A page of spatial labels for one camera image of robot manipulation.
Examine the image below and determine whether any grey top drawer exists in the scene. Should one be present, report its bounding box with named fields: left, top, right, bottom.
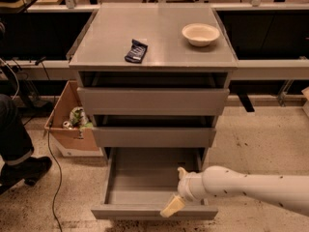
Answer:
left=77, top=72, right=229, bottom=116

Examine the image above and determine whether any grey drawer cabinet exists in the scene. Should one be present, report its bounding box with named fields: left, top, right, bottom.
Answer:
left=66, top=2, right=239, bottom=164

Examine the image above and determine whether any crumpled green white bag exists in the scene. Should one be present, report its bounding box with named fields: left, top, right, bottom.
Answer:
left=70, top=106, right=93, bottom=128

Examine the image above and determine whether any dark blue snack packet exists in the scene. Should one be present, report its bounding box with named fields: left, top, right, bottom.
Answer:
left=125, top=40, right=148, bottom=64

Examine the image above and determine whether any brown cardboard box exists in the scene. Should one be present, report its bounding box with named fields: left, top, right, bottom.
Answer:
left=44, top=80, right=103, bottom=157

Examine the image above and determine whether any grey bottom drawer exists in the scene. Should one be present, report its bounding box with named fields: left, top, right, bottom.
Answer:
left=90, top=147, right=219, bottom=221

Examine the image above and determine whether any grey middle drawer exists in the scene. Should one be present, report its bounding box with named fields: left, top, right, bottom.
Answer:
left=93, top=115, right=216, bottom=148

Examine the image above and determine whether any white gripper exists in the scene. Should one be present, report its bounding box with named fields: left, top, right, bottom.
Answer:
left=160, top=167, right=205, bottom=218

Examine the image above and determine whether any black floor cable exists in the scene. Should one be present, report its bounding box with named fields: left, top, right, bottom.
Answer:
left=33, top=56, right=64, bottom=232

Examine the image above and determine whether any white paper bowl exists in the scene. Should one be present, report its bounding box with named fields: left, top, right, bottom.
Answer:
left=182, top=23, right=220, bottom=47

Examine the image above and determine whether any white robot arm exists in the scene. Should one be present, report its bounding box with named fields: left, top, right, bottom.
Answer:
left=160, top=165, right=309, bottom=218

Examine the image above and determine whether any black shoe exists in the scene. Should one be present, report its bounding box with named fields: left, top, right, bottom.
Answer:
left=0, top=157, right=52, bottom=186

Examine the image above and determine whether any dark trouser leg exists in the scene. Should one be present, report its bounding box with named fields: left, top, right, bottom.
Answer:
left=0, top=94, right=34, bottom=165

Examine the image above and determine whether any grey drawer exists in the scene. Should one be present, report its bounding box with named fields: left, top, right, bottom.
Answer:
left=90, top=147, right=219, bottom=221
left=93, top=115, right=216, bottom=148
left=77, top=72, right=229, bottom=116

